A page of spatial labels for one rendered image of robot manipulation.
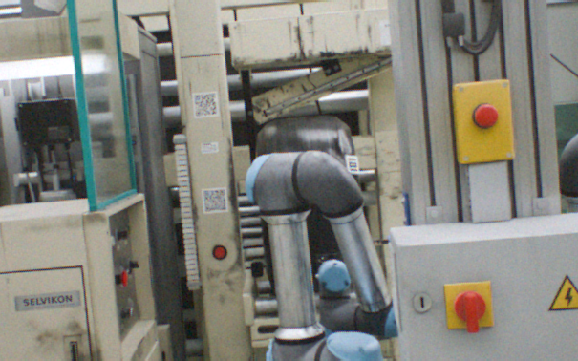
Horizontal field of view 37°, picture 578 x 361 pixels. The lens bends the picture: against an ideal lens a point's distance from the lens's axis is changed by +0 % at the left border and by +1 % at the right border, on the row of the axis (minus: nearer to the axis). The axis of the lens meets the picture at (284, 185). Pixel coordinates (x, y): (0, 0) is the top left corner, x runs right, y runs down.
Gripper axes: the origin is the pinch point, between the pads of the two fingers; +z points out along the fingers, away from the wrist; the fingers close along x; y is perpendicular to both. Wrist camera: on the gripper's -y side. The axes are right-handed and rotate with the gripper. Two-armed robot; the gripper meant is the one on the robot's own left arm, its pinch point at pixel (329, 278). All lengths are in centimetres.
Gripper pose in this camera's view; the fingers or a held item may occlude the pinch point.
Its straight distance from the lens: 242.7
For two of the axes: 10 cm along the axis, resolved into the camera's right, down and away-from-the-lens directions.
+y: -0.9, -9.9, 0.6
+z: 0.1, 0.6, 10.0
